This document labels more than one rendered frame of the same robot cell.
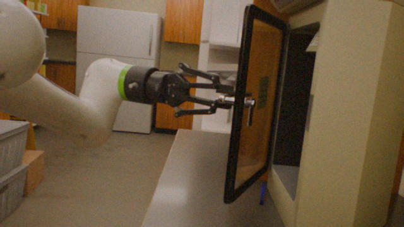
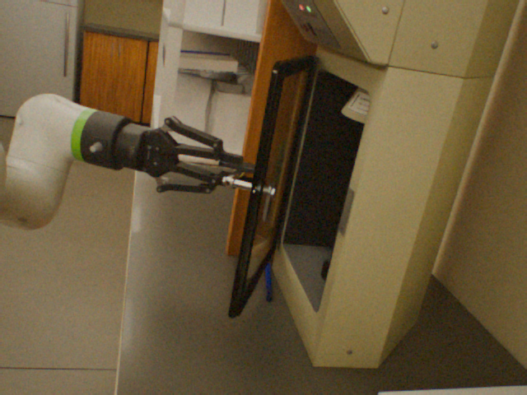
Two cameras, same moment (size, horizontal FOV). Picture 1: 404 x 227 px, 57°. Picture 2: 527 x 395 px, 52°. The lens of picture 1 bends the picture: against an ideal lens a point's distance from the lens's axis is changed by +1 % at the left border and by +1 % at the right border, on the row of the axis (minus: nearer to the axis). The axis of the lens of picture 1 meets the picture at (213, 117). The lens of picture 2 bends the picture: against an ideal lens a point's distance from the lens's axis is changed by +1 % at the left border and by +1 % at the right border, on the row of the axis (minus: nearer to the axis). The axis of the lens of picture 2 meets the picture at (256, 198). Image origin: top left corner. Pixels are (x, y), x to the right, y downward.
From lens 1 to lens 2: 0.20 m
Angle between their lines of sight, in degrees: 15
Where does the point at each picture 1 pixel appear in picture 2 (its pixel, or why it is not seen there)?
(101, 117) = (47, 189)
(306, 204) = (333, 321)
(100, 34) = not seen: outside the picture
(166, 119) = (97, 103)
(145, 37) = not seen: outside the picture
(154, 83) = (128, 146)
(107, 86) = (53, 141)
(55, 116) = not seen: outside the picture
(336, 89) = (383, 186)
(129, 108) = (37, 84)
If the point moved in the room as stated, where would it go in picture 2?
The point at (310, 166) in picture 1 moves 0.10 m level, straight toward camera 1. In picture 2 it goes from (342, 278) to (344, 313)
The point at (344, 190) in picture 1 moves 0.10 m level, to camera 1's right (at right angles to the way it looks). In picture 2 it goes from (379, 304) to (438, 309)
